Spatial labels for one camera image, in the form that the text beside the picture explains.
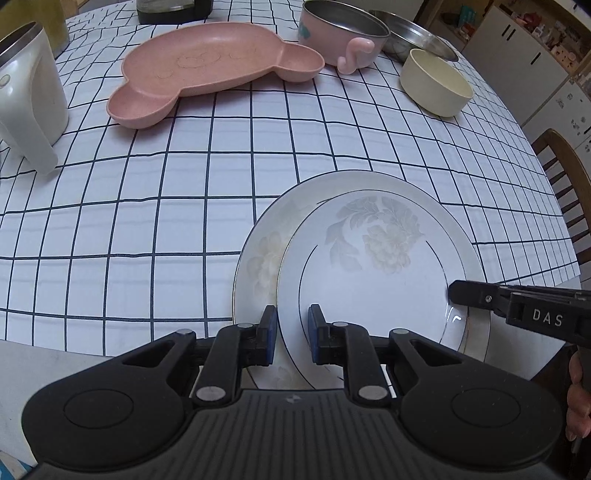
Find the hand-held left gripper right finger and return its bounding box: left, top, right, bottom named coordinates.
left=307, top=304, right=462, bottom=402

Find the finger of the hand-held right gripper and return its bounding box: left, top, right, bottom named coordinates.
left=448, top=280, right=580, bottom=319

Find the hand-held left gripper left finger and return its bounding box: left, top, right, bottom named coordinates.
left=121, top=305, right=279, bottom=408

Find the small floral white plate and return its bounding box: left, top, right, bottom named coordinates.
left=277, top=190, right=472, bottom=398

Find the large floral white plate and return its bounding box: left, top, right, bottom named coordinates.
left=232, top=172, right=491, bottom=393

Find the cream bowl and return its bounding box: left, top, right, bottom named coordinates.
left=399, top=48, right=475, bottom=117

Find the person's right hand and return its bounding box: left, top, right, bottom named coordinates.
left=566, top=351, right=591, bottom=441

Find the wooden chair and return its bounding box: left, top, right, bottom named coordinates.
left=531, top=128, right=591, bottom=291

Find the white cabinet with stickers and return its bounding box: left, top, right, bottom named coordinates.
left=522, top=78, right=591, bottom=153

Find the stainless steel bowl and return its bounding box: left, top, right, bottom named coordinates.
left=368, top=10, right=459, bottom=64

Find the pink divided plate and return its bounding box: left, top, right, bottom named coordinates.
left=107, top=22, right=325, bottom=129

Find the glass kettle with black base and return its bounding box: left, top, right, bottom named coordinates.
left=137, top=0, right=214, bottom=25

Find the white electric kettle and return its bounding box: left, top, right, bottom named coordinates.
left=0, top=21, right=70, bottom=176

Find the olive green container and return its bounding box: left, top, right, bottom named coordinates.
left=39, top=0, right=70, bottom=58

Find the white cabinet with black handles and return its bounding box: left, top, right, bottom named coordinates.
left=471, top=4, right=568, bottom=127

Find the pink bowl with handle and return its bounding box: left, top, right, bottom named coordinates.
left=298, top=0, right=392, bottom=73

